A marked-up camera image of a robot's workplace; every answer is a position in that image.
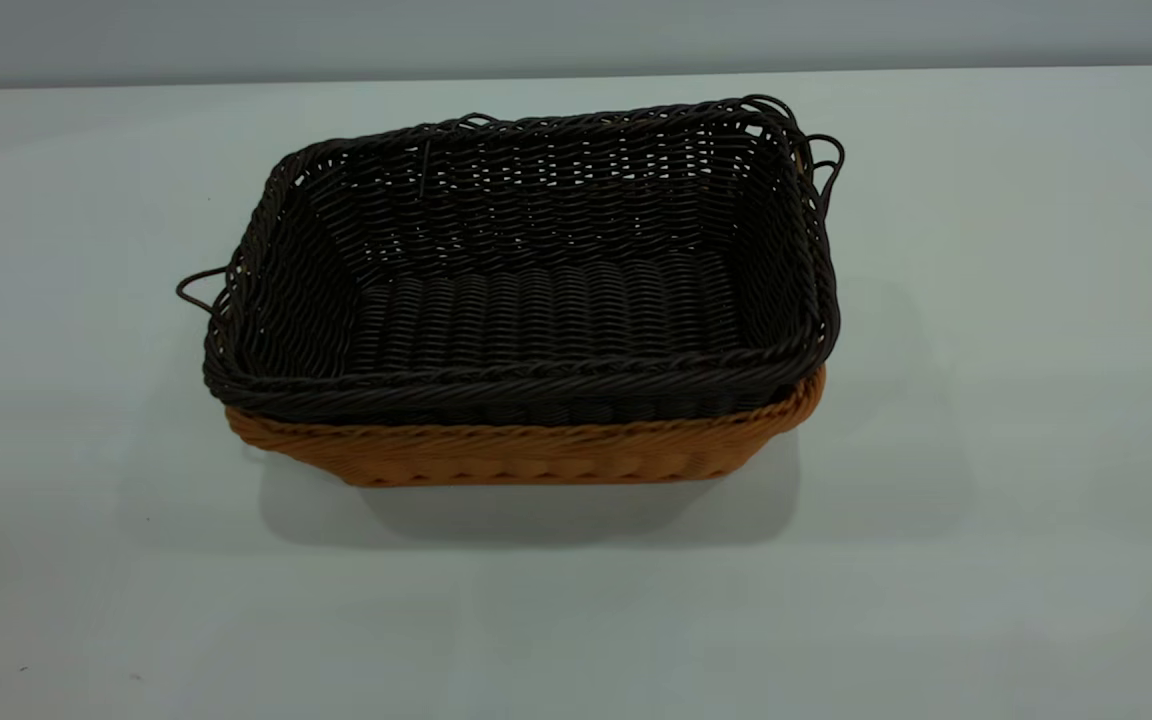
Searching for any dark brown woven basket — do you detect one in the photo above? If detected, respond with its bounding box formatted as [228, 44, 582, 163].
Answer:
[176, 94, 847, 429]

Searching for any orange-brown woven basket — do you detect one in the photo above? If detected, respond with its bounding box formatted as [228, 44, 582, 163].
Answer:
[224, 365, 827, 489]

